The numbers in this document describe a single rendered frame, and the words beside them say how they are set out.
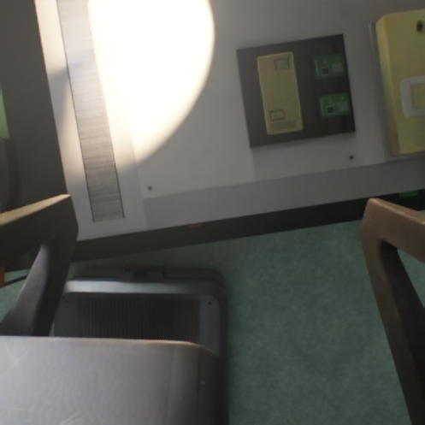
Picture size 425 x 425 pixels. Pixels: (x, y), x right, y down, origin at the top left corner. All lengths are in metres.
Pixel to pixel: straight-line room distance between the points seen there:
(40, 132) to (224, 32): 0.32
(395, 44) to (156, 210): 0.34
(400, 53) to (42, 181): 0.52
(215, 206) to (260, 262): 0.91
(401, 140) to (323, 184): 0.10
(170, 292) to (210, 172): 0.69
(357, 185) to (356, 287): 0.99
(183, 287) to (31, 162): 0.63
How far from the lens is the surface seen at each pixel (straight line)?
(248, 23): 0.51
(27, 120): 0.65
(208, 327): 1.14
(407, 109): 0.49
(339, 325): 1.49
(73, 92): 0.51
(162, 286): 1.13
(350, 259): 1.43
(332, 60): 0.50
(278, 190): 0.48
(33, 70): 0.66
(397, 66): 0.50
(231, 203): 0.47
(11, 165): 0.64
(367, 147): 0.51
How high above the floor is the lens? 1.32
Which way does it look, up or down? 86 degrees down
